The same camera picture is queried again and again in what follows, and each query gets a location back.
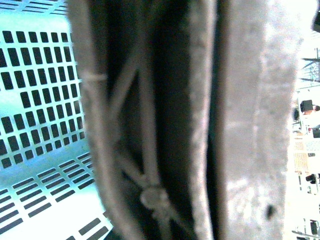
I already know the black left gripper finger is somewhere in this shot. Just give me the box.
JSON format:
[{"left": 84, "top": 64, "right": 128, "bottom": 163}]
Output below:
[{"left": 214, "top": 0, "right": 312, "bottom": 240}]

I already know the brown basket handle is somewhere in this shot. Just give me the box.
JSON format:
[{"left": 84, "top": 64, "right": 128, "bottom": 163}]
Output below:
[{"left": 67, "top": 0, "right": 216, "bottom": 240}]

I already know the teal plastic basket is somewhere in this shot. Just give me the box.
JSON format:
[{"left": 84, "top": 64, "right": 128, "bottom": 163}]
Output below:
[{"left": 0, "top": 0, "right": 113, "bottom": 240}]

